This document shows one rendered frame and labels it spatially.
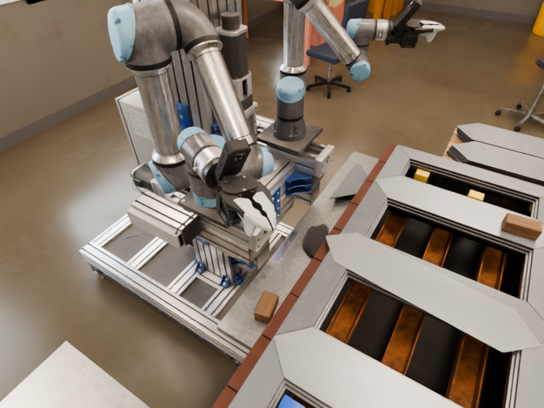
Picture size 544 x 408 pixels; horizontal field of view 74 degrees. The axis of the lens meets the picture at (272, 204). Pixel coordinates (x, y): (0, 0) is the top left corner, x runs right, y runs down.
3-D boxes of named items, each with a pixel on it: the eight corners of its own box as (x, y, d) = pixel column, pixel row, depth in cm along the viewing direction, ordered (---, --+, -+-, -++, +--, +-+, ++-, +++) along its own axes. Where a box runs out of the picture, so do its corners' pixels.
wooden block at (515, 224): (535, 230, 141) (541, 221, 138) (536, 240, 137) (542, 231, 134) (502, 221, 145) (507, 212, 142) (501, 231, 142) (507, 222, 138)
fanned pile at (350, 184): (379, 170, 198) (380, 164, 195) (351, 213, 174) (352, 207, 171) (358, 163, 203) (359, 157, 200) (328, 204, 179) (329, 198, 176)
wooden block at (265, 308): (264, 297, 140) (263, 290, 137) (278, 302, 139) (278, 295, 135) (254, 320, 134) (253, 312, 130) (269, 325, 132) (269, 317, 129)
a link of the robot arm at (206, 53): (199, 7, 98) (266, 176, 101) (160, 14, 93) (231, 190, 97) (209, -20, 87) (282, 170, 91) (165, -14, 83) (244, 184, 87)
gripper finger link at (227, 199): (258, 214, 65) (236, 189, 71) (259, 207, 64) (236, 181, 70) (235, 223, 63) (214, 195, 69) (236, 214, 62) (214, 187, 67)
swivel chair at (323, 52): (357, 83, 432) (371, -3, 369) (346, 102, 398) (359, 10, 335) (315, 76, 449) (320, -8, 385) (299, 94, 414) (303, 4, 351)
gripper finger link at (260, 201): (284, 243, 66) (258, 214, 72) (288, 219, 63) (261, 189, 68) (269, 248, 65) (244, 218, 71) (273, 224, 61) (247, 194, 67)
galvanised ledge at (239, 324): (385, 165, 206) (387, 161, 204) (262, 359, 126) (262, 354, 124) (353, 155, 214) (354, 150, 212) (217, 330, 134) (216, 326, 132)
